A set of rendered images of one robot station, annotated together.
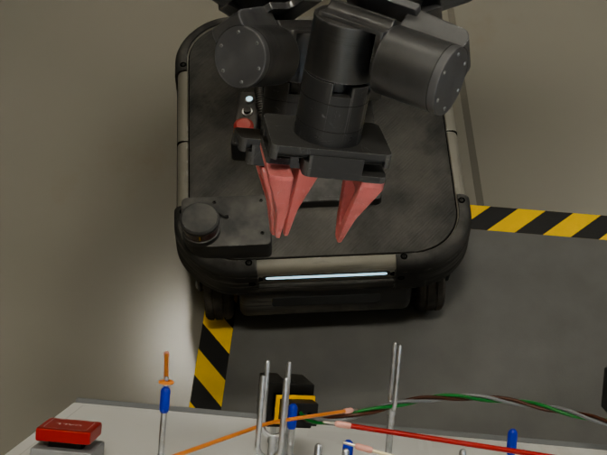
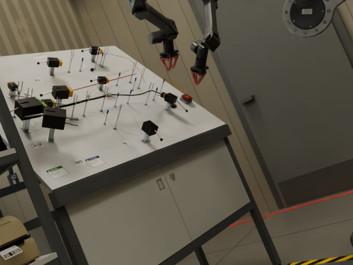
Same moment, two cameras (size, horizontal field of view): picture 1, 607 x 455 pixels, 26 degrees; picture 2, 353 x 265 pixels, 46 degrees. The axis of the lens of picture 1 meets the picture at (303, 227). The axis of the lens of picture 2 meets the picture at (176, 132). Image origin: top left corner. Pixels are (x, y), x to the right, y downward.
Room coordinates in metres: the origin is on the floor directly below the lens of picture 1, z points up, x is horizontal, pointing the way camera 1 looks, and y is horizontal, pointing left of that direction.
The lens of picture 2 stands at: (1.89, -1.83, 0.79)
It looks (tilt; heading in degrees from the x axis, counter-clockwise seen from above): 3 degrees up; 127
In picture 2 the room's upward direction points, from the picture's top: 23 degrees counter-clockwise
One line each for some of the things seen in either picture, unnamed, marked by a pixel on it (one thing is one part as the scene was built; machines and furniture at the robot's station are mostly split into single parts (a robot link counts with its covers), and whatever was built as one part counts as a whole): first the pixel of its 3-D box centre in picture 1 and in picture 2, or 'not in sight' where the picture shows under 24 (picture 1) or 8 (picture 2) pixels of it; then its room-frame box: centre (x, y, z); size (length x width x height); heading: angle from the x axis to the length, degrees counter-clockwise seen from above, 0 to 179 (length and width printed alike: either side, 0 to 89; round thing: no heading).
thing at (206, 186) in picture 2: not in sight; (208, 185); (0.60, -0.05, 0.60); 0.55 x 0.03 x 0.39; 84
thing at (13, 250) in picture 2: not in sight; (9, 252); (0.53, -1.14, 0.73); 0.06 x 0.05 x 0.03; 88
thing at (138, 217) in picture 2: not in sight; (134, 225); (0.54, -0.60, 0.60); 0.55 x 0.02 x 0.39; 84
